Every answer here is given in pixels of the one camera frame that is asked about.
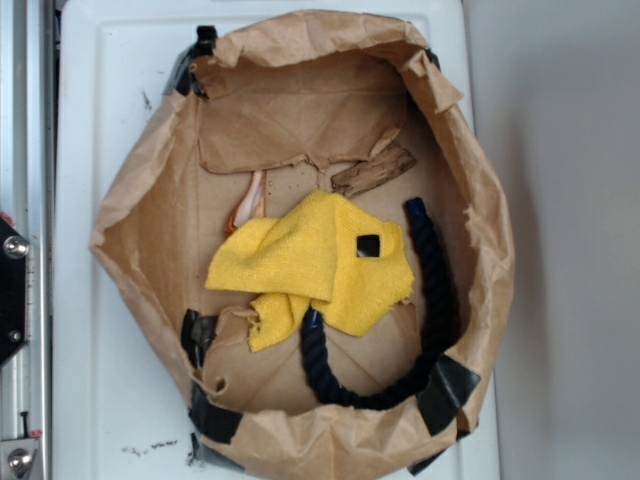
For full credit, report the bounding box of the yellow microfiber cloth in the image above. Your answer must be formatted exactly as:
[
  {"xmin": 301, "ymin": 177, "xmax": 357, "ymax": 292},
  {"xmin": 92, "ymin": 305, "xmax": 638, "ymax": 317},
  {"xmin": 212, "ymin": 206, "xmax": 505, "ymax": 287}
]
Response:
[{"xmin": 205, "ymin": 190, "xmax": 414, "ymax": 352}]

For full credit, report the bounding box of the small black square tag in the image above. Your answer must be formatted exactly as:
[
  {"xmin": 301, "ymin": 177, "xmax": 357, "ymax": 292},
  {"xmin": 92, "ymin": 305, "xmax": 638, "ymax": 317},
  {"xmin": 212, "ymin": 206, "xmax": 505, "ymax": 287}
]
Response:
[{"xmin": 356, "ymin": 234, "xmax": 381, "ymax": 258}]

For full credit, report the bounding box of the orange white plastic object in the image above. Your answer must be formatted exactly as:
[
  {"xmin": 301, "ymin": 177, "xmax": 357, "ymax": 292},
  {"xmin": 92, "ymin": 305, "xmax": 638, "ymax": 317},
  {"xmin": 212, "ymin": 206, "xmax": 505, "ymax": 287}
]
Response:
[{"xmin": 225, "ymin": 170, "xmax": 266, "ymax": 235}]

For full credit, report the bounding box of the brown wood piece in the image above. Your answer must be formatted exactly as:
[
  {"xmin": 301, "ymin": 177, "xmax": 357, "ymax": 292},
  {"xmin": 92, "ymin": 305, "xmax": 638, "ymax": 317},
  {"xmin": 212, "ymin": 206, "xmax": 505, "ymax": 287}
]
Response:
[{"xmin": 331, "ymin": 142, "xmax": 417, "ymax": 198}]

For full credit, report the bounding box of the brown paper bag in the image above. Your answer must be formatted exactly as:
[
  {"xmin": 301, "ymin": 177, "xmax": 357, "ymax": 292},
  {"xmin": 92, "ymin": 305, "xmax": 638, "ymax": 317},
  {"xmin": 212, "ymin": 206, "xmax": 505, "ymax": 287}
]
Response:
[{"xmin": 90, "ymin": 10, "xmax": 514, "ymax": 479}]

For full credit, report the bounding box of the white plastic bin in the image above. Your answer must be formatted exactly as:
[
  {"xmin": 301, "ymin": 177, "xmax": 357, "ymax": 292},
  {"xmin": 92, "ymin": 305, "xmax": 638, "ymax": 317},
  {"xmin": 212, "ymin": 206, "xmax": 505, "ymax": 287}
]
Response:
[{"xmin": 52, "ymin": 0, "xmax": 503, "ymax": 480}]

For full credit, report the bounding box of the dark navy rope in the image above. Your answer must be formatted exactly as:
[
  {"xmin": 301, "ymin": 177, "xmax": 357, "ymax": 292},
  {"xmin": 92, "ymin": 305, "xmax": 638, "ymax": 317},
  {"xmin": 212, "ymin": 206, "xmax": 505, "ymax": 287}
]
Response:
[{"xmin": 298, "ymin": 197, "xmax": 462, "ymax": 412}]

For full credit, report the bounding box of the black mounting bracket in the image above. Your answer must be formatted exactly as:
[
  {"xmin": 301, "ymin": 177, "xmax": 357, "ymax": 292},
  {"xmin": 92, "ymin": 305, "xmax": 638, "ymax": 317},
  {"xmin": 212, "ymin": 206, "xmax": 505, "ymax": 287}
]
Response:
[{"xmin": 0, "ymin": 212, "xmax": 30, "ymax": 367}]

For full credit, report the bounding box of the aluminium frame rail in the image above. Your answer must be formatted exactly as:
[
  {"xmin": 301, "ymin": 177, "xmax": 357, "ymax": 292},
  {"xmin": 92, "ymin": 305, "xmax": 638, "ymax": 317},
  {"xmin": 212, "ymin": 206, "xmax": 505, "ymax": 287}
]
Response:
[{"xmin": 1, "ymin": 1, "xmax": 56, "ymax": 479}]

